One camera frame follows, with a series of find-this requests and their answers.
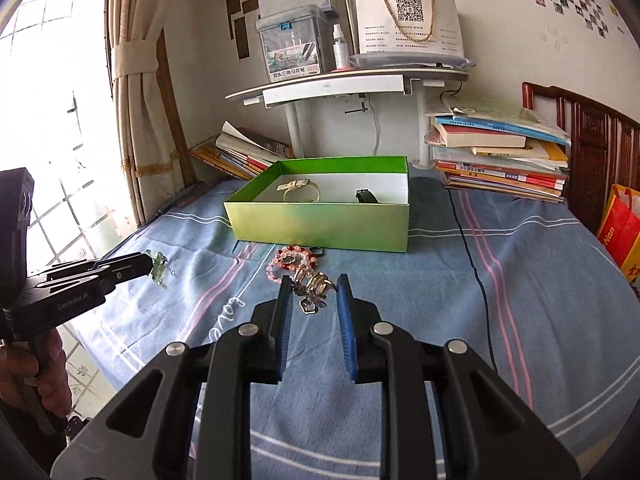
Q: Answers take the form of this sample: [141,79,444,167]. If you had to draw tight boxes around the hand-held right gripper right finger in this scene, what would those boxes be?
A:
[336,274,581,480]

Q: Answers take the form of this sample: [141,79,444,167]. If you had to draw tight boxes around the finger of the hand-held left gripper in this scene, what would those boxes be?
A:
[100,263,152,292]
[47,253,151,282]

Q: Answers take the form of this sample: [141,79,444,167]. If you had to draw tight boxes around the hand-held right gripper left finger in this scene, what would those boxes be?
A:
[50,274,296,480]

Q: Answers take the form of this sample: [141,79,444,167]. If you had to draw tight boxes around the green pendant necklace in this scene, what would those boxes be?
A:
[145,251,177,288]

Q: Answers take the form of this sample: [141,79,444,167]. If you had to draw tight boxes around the gold metal bracelet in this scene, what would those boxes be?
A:
[291,270,337,316]

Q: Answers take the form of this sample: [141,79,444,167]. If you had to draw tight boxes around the green cardboard box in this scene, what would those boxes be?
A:
[223,156,411,253]

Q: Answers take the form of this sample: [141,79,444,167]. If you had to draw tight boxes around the beige wrist watch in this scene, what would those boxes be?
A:
[276,178,321,204]

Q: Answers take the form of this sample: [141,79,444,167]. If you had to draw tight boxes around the person's left hand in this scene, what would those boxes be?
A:
[0,332,74,418]

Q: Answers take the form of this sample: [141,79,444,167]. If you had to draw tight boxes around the blue striped tablecloth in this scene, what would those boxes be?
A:
[55,165,640,480]

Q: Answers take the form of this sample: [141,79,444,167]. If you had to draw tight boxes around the beige curtain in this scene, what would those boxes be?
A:
[105,0,201,226]

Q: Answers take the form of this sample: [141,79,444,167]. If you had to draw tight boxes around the row of leaning books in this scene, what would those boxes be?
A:
[189,121,296,181]

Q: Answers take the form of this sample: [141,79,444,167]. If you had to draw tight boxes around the window with grille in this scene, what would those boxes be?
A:
[0,0,151,401]

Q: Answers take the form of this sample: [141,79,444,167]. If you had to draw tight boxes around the stack of flat books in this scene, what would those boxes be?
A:
[425,97,572,204]

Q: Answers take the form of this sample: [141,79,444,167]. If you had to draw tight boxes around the white corner desk shelf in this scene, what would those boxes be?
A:
[225,67,471,168]

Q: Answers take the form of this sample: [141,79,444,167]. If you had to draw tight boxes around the clear plastic marker box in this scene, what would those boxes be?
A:
[256,4,335,84]

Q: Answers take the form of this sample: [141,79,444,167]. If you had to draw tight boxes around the grey document pouch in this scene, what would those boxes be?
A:
[347,52,476,71]

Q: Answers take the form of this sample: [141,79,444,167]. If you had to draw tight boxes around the white spray bottle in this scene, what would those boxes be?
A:
[332,24,351,71]

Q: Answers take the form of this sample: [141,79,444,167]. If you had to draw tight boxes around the yellow red shopping bag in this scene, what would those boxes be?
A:
[596,184,640,283]

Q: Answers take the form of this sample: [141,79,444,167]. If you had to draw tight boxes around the dark wooden bench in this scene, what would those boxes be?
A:
[521,81,640,241]

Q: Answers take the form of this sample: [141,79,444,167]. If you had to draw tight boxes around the white paper bag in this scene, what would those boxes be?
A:
[355,0,465,58]

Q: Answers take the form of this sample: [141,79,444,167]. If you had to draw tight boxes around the pink bead bracelet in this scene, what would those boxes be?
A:
[266,252,311,287]

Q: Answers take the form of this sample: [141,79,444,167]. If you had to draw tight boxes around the red bead bracelet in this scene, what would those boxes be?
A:
[276,246,318,269]

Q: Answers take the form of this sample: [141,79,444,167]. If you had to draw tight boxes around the white cable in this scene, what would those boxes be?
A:
[369,102,382,155]

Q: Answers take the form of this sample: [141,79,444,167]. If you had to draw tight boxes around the dark angular wall stickers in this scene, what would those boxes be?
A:
[221,0,261,61]

